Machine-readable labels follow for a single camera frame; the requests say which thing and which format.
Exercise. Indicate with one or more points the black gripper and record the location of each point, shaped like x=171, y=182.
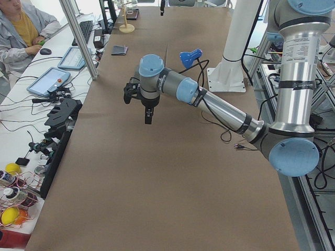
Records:
x=148, y=103

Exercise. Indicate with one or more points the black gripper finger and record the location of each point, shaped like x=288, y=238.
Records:
x=162, y=7

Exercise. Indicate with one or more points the grey laptop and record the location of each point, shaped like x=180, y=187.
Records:
x=136, y=72

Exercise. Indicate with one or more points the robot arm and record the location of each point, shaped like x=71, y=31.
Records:
x=287, y=142

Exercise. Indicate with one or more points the wooden mug tree stand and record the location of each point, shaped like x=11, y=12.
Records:
x=129, y=11

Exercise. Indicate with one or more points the blue desk lamp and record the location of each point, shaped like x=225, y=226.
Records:
x=192, y=59

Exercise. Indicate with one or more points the grey folded cloth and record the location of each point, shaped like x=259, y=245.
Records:
x=119, y=50

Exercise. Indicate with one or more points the black power adapter box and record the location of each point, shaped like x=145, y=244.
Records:
x=98, y=40

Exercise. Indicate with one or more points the black keyboard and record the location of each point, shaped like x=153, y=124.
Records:
x=86, y=29

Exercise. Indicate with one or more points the black toothed rack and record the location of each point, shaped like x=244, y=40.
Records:
x=68, y=108

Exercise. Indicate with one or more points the far teach pendant tablet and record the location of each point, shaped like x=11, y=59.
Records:
x=72, y=60

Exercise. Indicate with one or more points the teach pendant tablet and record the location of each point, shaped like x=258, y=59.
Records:
x=49, y=81
x=72, y=60

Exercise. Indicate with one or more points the near teach pendant tablet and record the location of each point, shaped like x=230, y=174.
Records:
x=49, y=81

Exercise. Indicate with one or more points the black computer mouse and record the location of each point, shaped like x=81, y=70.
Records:
x=45, y=51

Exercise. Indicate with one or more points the seated person grey jacket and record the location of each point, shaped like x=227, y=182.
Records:
x=23, y=28

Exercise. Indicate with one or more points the yellow lemon back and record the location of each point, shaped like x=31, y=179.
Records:
x=13, y=168

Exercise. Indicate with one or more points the yellow lemon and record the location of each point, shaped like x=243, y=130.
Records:
x=13, y=168
x=10, y=216

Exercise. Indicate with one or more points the yellow lemon front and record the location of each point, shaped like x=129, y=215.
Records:
x=10, y=216

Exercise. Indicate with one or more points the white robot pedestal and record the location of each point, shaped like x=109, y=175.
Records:
x=227, y=76

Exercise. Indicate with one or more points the aluminium frame post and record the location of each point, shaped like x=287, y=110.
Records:
x=75, y=28

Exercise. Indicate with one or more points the copper wire basket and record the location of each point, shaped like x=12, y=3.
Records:
x=15, y=193

